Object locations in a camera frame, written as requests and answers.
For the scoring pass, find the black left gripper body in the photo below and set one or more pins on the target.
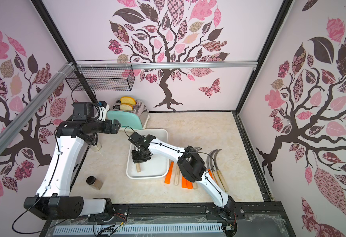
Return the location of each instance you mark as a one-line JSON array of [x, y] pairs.
[[97, 126]]

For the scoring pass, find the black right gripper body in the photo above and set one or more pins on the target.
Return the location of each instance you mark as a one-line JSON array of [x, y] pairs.
[[140, 155]]

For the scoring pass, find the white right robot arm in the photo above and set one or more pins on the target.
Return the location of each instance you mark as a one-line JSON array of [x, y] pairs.
[[189, 162]]

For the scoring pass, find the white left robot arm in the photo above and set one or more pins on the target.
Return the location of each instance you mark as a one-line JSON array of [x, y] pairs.
[[52, 199]]

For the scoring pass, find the white plastic storage tray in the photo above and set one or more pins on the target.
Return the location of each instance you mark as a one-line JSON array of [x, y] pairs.
[[157, 166]]

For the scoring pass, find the mint green toaster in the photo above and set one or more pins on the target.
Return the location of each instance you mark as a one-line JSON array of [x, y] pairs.
[[136, 119]]

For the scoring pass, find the yellow bread slice front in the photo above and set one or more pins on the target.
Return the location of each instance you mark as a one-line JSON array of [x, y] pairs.
[[126, 107]]

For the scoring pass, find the yellow bread slice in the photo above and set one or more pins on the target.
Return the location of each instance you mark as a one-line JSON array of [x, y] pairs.
[[128, 100], [126, 107]]

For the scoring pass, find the small glass spice jar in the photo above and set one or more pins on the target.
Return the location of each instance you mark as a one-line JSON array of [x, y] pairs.
[[94, 182]]

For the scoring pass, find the yellow bread slice back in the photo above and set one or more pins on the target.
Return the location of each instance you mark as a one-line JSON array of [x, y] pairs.
[[128, 100]]

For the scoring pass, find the orange handle sickle leftmost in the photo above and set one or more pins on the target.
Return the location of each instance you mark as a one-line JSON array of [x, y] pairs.
[[169, 174]]

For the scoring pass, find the orange handle sickle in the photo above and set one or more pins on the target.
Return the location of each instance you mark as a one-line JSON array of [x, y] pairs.
[[189, 185], [210, 173], [169, 174], [184, 183]]

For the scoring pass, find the black wire basket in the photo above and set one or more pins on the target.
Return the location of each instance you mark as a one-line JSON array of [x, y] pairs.
[[103, 75]]

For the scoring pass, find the aluminium rail left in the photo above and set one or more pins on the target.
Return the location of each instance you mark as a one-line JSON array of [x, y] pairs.
[[20, 120]]

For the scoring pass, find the aluminium rail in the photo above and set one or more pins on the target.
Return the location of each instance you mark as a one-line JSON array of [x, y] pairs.
[[20, 120], [173, 65]]

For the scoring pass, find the aluminium rail back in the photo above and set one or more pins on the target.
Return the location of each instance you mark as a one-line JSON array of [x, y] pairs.
[[173, 65]]

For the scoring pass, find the white vented cable duct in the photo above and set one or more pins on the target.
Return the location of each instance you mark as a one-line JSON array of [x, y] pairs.
[[136, 229]]

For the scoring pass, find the black base frame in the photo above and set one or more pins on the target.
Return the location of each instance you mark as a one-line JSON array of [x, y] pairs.
[[251, 219]]

